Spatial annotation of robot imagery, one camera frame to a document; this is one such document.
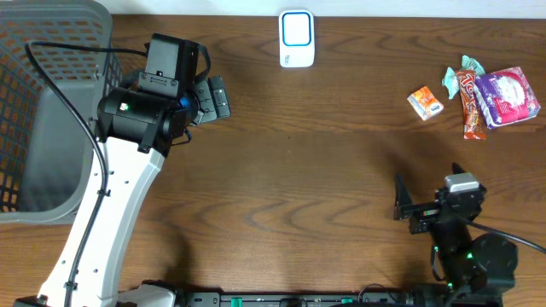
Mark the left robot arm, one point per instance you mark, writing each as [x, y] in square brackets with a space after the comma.
[132, 137]

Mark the purple snack packet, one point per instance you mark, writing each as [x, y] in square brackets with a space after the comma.
[505, 97]

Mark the grey plastic basket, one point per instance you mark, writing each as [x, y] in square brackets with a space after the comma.
[45, 155]

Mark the teal wrapper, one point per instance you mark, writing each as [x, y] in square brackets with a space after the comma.
[449, 80]

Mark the orange snack packet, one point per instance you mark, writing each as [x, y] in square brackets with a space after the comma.
[425, 104]

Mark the red snack bar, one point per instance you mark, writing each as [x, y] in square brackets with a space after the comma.
[472, 122]

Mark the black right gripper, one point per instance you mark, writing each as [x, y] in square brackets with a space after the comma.
[425, 211]

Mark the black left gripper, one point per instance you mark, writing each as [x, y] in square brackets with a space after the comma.
[213, 101]

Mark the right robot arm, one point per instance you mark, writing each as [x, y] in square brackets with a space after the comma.
[469, 271]

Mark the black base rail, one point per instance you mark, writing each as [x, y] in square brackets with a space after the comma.
[273, 300]

